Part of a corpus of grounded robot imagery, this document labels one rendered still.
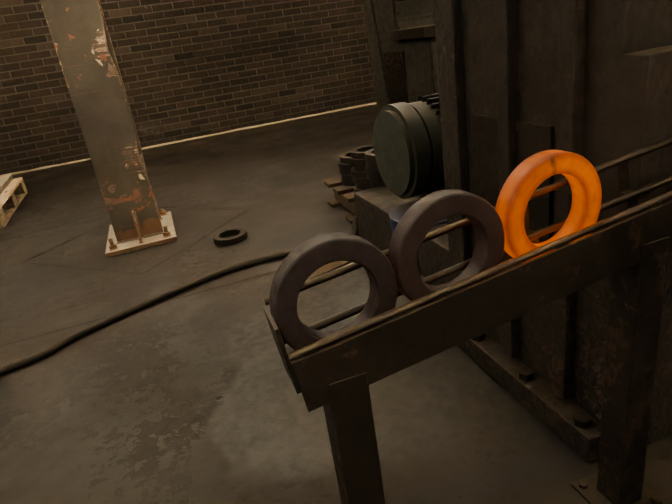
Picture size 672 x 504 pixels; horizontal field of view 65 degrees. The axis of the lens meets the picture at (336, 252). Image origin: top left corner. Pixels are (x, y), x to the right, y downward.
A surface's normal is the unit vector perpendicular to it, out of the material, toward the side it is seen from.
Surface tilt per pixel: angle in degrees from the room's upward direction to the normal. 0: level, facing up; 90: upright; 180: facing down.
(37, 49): 90
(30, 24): 90
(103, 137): 90
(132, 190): 90
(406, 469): 0
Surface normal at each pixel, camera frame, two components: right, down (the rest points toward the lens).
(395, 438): -0.14, -0.91
